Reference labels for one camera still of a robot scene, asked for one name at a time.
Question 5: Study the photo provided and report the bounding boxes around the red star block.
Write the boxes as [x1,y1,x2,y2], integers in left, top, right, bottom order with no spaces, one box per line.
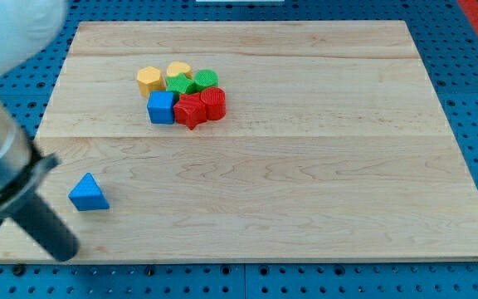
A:
[173,93,207,130]

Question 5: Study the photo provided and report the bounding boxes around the red cylinder block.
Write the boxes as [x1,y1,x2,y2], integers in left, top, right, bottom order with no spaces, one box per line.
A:
[200,86,227,120]

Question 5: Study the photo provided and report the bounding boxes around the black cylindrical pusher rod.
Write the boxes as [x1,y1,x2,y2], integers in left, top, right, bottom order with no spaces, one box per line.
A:
[12,194,80,262]

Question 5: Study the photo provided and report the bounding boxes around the yellow heart block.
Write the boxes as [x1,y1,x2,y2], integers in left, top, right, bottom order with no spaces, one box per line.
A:
[166,61,193,79]

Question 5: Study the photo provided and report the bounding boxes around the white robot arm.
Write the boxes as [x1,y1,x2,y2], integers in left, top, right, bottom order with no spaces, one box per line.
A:
[0,0,79,262]

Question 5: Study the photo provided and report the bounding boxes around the blue cube block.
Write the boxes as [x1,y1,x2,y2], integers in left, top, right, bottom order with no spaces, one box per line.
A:
[147,91,175,125]

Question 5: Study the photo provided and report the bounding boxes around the green star block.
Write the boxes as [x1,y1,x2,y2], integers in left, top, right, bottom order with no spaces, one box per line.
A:
[166,73,197,101]

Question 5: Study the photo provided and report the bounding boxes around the yellow hexagon block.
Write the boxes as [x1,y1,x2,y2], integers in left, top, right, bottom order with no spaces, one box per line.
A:
[136,66,166,98]

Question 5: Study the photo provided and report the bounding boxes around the blue triangle block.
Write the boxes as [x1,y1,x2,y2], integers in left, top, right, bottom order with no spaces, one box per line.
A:
[68,173,110,212]

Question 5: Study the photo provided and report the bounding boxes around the green cylinder block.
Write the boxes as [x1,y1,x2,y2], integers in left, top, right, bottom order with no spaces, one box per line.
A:
[194,69,219,92]

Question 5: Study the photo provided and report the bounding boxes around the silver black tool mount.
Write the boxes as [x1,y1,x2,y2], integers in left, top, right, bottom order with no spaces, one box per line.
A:
[0,102,58,223]

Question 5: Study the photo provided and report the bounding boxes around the wooden board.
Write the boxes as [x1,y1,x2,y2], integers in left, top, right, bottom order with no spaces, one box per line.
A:
[35,21,478,265]

